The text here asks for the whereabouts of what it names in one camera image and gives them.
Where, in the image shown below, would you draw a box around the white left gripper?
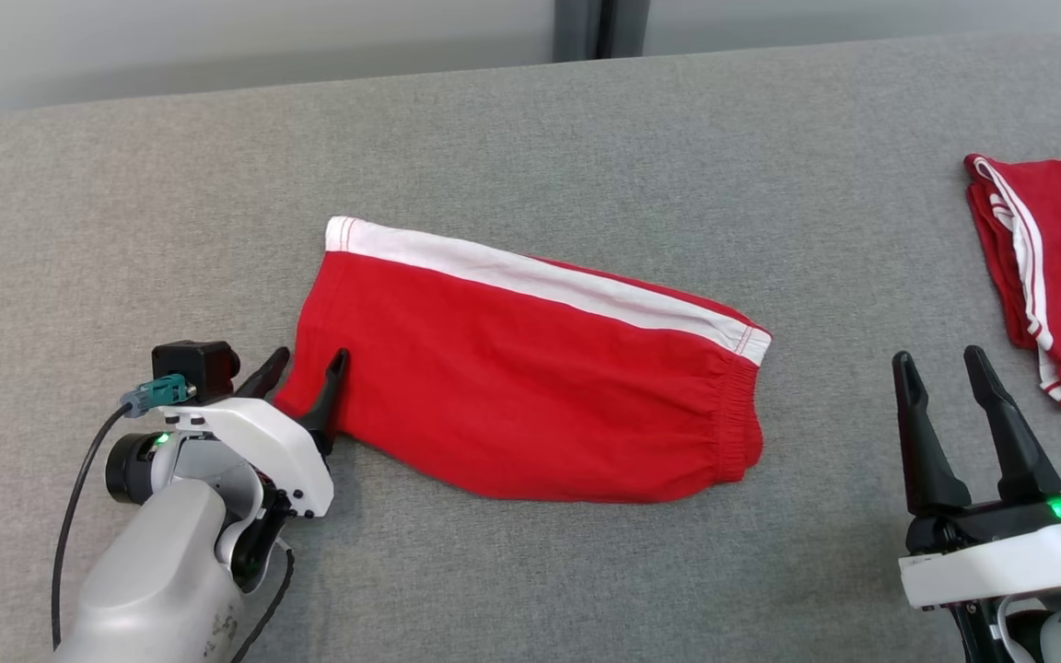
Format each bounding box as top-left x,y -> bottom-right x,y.
105,346 -> 351,521

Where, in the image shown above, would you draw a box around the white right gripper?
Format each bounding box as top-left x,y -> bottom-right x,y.
892,345 -> 1061,611

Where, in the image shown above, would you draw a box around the red shorts with white stripe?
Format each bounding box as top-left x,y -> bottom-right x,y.
273,215 -> 773,506

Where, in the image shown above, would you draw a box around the black cable with teal plug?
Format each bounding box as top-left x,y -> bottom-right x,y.
50,373 -> 198,650

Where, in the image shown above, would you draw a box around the thin black cable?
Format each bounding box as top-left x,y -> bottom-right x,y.
228,543 -> 297,663

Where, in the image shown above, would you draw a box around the grey metal post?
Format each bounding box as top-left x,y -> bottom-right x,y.
554,0 -> 651,64

